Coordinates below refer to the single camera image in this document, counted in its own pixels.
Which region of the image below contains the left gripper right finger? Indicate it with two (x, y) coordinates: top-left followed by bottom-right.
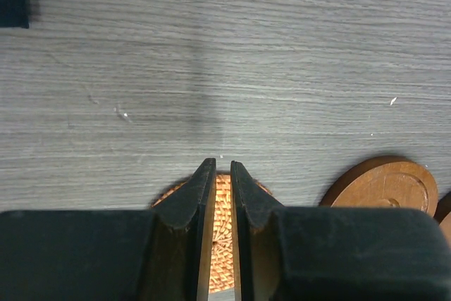
(230, 161), (450, 300)

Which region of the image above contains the woven rattan coaster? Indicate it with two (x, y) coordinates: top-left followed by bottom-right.
(150, 173), (274, 294)

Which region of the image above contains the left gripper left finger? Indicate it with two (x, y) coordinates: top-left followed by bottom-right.
(1, 158), (216, 300)

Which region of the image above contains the wooden coaster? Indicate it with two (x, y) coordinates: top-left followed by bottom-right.
(434, 192), (451, 241)
(320, 155), (438, 216)

